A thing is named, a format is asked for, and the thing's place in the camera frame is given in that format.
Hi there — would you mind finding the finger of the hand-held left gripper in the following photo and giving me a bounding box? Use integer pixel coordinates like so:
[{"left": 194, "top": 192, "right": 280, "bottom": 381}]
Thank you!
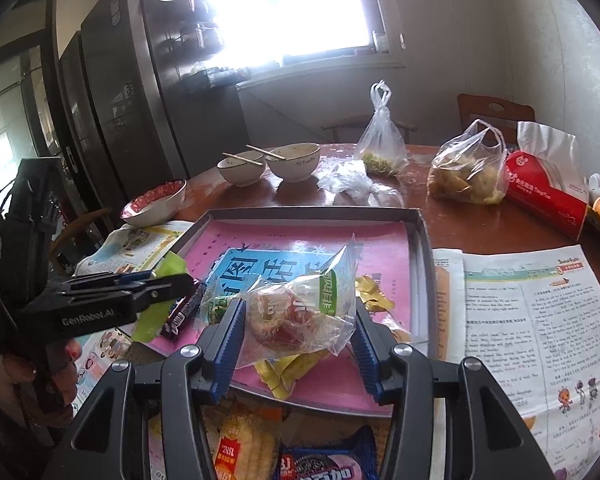
[
  {"left": 62, "top": 273, "right": 196, "bottom": 312},
  {"left": 54, "top": 271, "right": 156, "bottom": 295}
]

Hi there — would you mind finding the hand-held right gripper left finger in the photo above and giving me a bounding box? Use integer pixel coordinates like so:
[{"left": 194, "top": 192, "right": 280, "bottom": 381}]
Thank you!
[{"left": 55, "top": 299, "right": 246, "bottom": 480}]

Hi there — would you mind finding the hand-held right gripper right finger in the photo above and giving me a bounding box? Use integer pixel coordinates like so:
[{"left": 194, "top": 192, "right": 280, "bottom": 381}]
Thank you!
[{"left": 352, "top": 304, "right": 556, "bottom": 480}]

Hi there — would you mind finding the light green snack packet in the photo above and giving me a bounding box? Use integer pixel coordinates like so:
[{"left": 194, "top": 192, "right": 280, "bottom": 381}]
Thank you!
[{"left": 130, "top": 252, "right": 192, "bottom": 343}]

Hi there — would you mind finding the brown chocolate bar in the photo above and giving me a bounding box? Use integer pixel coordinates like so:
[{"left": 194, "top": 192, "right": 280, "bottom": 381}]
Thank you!
[{"left": 161, "top": 282, "right": 206, "bottom": 337}]

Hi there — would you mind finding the clear green bean packet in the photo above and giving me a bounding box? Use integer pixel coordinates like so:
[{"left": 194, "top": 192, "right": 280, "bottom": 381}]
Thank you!
[{"left": 200, "top": 292, "right": 233, "bottom": 327}]

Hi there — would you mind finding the yellow wafer bar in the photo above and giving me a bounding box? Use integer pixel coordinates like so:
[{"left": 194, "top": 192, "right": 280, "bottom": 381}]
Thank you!
[{"left": 355, "top": 275, "right": 398, "bottom": 313}]

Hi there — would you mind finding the yellow snack packet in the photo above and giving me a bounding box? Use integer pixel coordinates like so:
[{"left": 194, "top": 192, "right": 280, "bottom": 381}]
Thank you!
[{"left": 254, "top": 352, "right": 331, "bottom": 401}]

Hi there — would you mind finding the clear pastry packet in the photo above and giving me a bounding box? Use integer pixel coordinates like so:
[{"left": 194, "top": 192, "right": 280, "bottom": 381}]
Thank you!
[{"left": 240, "top": 234, "right": 358, "bottom": 366}]

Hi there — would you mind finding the orange snack packet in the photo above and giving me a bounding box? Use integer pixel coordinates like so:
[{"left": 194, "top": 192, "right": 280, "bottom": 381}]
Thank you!
[{"left": 212, "top": 412, "right": 281, "bottom": 480}]

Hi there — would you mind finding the blue sandwich cookie packet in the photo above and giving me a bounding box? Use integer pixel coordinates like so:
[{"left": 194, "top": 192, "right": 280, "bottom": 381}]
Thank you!
[{"left": 275, "top": 425, "right": 379, "bottom": 480}]

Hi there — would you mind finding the shallow grey cardboard box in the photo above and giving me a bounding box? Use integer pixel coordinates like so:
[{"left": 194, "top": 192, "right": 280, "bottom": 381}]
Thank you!
[{"left": 145, "top": 207, "right": 448, "bottom": 418}]

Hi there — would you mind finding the plastic bag of fried snacks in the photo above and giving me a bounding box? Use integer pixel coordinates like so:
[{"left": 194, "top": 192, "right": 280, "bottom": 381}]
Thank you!
[{"left": 426, "top": 119, "right": 510, "bottom": 206}]

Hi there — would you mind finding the person's left hand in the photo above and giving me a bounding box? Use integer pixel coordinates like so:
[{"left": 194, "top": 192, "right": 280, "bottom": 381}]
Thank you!
[{"left": 0, "top": 337, "right": 80, "bottom": 428}]

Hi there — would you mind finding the colourful picture newspaper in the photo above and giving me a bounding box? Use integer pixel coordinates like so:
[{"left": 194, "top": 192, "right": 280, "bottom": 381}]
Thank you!
[{"left": 70, "top": 220, "right": 396, "bottom": 480}]

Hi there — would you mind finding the wooden armchair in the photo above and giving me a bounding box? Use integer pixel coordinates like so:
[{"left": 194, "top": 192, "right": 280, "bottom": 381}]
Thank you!
[{"left": 50, "top": 207, "right": 112, "bottom": 272}]

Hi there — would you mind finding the red patterned bowl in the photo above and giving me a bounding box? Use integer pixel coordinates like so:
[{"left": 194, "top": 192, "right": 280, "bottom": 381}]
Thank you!
[{"left": 120, "top": 178, "right": 187, "bottom": 227}]

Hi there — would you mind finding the white ceramic bowl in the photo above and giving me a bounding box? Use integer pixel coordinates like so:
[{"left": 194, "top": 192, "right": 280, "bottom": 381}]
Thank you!
[
  {"left": 217, "top": 156, "right": 267, "bottom": 187},
  {"left": 265, "top": 143, "right": 321, "bottom": 183}
]

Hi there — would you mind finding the wooden chopsticks pair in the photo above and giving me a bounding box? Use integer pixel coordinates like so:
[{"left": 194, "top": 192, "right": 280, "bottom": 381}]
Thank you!
[
  {"left": 222, "top": 152, "right": 267, "bottom": 167},
  {"left": 246, "top": 144, "right": 287, "bottom": 160}
]

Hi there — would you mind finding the text newspaper with cartoons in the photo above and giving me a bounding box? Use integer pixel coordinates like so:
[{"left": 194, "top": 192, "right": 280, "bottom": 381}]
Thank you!
[{"left": 432, "top": 244, "right": 600, "bottom": 480}]

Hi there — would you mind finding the crumpled clear plastic bag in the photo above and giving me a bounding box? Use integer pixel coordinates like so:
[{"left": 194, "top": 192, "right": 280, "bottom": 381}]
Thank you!
[{"left": 317, "top": 161, "right": 405, "bottom": 207}]

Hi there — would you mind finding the dark refrigerator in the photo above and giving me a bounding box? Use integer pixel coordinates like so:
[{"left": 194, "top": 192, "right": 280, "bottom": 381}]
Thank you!
[{"left": 57, "top": 0, "right": 251, "bottom": 196}]

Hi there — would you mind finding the tied clear plastic bag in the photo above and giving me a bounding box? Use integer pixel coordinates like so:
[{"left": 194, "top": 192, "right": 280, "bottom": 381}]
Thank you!
[{"left": 355, "top": 80, "right": 410, "bottom": 177}]

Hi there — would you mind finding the red tissue pack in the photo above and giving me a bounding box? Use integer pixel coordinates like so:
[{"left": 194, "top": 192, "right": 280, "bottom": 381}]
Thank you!
[{"left": 504, "top": 121, "right": 591, "bottom": 241}]

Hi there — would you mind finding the brown wooden chair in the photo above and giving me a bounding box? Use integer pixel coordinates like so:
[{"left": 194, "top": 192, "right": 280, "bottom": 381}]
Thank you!
[{"left": 456, "top": 93, "right": 536, "bottom": 133}]

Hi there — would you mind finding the bright window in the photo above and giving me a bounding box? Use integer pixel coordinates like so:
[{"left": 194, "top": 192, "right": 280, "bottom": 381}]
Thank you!
[{"left": 215, "top": 0, "right": 407, "bottom": 68}]

